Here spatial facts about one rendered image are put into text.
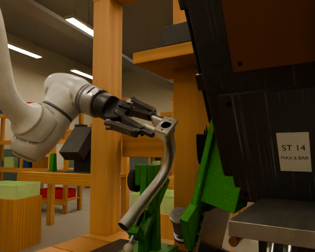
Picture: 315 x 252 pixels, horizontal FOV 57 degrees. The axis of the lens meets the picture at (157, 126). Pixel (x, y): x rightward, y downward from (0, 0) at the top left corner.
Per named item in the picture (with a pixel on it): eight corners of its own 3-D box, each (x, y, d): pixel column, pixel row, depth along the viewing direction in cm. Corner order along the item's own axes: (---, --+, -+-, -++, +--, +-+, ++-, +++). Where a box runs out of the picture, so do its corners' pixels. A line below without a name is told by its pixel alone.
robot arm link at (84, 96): (93, 78, 86) (108, 83, 84) (100, 101, 93) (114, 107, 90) (71, 95, 81) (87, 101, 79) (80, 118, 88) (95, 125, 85)
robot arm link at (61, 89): (103, 95, 93) (79, 128, 89) (69, 82, 100) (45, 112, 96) (88, 73, 84) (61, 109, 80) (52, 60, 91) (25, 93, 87)
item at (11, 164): (63, 214, 549) (66, 96, 568) (-25, 205, 647) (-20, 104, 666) (81, 209, 599) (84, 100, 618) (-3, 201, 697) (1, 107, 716)
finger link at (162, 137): (144, 123, 75) (143, 124, 75) (167, 132, 72) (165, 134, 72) (146, 131, 77) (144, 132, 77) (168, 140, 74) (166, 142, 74)
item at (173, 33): (203, 38, 90) (203, 16, 91) (161, 46, 98) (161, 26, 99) (211, 45, 96) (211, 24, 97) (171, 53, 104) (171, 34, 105)
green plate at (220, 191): (225, 242, 52) (253, 128, 51) (184, 224, 56) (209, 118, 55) (242, 227, 62) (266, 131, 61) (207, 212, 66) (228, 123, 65)
